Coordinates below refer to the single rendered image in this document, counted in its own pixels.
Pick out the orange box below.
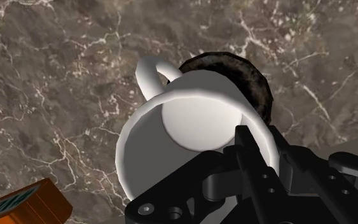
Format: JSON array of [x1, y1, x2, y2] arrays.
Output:
[[0, 178, 73, 224]]

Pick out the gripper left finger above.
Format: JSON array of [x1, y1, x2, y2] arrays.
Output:
[[124, 125, 304, 224]]

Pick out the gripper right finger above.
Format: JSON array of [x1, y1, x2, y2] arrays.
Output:
[[268, 125, 358, 224]]

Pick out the dark round bowl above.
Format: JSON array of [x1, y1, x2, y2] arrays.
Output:
[[178, 52, 274, 127]]

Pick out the white mug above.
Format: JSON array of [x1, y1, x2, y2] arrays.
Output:
[[114, 56, 281, 202]]

